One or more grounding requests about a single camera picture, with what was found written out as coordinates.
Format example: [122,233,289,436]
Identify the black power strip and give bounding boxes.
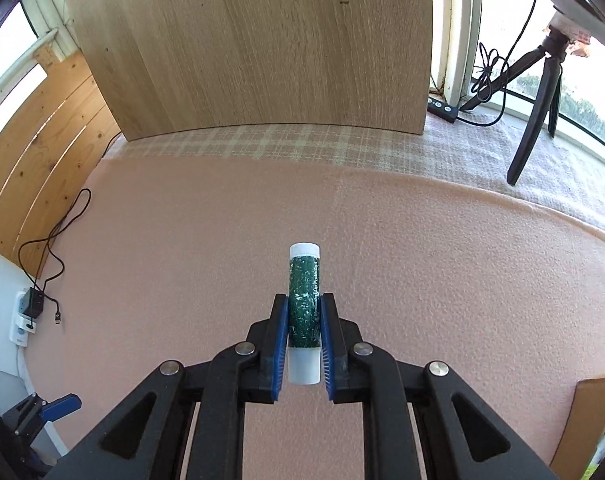
[426,97,460,123]

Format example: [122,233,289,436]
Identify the green lip balm tube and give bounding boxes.
[285,242,323,386]

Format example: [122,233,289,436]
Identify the cardboard box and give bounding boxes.
[562,369,605,480]

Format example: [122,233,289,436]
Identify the slatted wooden panel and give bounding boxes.
[0,50,123,278]

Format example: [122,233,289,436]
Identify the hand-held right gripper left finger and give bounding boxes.
[42,294,289,480]

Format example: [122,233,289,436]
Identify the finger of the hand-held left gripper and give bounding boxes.
[2,392,82,449]

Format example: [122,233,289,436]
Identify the black cables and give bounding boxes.
[457,0,540,128]

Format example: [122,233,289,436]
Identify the light wooden board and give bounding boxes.
[65,0,433,142]

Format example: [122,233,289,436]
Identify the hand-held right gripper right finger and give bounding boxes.
[318,292,565,480]

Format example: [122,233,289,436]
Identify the black charger cable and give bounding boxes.
[20,188,92,326]

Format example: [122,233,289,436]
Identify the black tripod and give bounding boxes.
[459,25,565,186]

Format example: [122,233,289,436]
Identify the black charger adapter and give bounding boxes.
[23,287,46,320]

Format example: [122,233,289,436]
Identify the white power socket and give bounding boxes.
[10,287,48,347]

